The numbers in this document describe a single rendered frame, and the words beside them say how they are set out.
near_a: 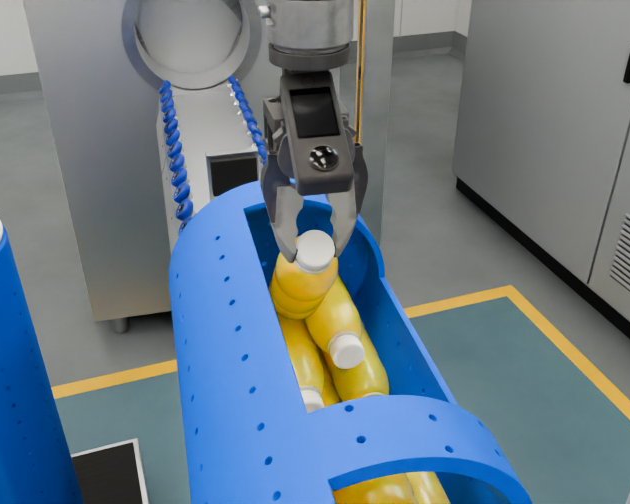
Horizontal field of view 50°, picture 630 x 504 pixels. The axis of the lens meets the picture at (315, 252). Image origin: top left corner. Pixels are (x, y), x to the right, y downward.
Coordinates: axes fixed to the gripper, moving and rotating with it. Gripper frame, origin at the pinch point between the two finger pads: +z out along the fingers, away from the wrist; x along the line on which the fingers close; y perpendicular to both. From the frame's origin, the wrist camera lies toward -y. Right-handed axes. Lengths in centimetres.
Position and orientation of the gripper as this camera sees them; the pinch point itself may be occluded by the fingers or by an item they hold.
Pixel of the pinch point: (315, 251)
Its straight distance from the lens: 67.7
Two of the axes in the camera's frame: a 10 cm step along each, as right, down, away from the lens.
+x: -9.7, 1.2, -2.0
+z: 0.0, 8.5, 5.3
